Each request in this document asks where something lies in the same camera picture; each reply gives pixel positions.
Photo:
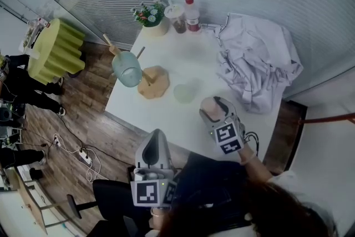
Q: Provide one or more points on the crumpled white cloth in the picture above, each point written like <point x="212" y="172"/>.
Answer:
<point x="258" y="61"/>

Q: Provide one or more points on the clear lidded drink cup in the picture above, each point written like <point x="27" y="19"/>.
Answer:
<point x="176" y="18"/>

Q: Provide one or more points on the teal textured cup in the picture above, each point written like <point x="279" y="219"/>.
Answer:
<point x="126" y="69"/>

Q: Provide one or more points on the wooden cup rack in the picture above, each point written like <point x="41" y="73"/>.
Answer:
<point x="154" y="83"/>

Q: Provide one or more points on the light wooden desk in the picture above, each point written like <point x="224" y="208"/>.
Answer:
<point x="27" y="197"/>

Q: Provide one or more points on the round table with green cloth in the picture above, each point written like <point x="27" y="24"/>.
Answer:
<point x="47" y="44"/>

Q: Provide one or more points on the pink cup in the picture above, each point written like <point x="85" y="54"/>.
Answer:
<point x="210" y="108"/>

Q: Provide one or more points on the long white power strip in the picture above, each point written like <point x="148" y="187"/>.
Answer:
<point x="85" y="156"/>

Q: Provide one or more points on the person's white shirt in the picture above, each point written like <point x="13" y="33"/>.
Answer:
<point x="285" y="179"/>

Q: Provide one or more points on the red-capped plastic bottle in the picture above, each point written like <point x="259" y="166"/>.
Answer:
<point x="45" y="23"/>
<point x="192" y="15"/>

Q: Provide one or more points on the short white power strip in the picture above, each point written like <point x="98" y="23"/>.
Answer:
<point x="56" y="140"/>

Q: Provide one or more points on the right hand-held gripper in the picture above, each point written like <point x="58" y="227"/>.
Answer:
<point x="226" y="133"/>

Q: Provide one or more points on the potted flower plant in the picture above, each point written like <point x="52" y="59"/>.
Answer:
<point x="149" y="16"/>

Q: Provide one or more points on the person's dark clothing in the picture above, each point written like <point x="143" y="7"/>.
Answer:
<point x="205" y="180"/>

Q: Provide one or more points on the reddish-brown coat rack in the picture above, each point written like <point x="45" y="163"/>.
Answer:
<point x="330" y="118"/>

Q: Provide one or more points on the pale green cup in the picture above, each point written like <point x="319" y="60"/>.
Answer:
<point x="184" y="93"/>

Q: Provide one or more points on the pale wrist bangle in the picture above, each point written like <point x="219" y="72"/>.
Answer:
<point x="153" y="213"/>
<point x="252" y="158"/>

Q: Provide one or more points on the black office chair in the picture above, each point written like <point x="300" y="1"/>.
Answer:
<point x="111" y="197"/>

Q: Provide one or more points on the person's left forearm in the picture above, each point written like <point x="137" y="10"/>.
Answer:
<point x="158" y="222"/>

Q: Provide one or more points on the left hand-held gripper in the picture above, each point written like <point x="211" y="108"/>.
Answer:
<point x="145" y="192"/>

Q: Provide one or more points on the person's right forearm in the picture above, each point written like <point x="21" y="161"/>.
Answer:
<point x="258" y="169"/>

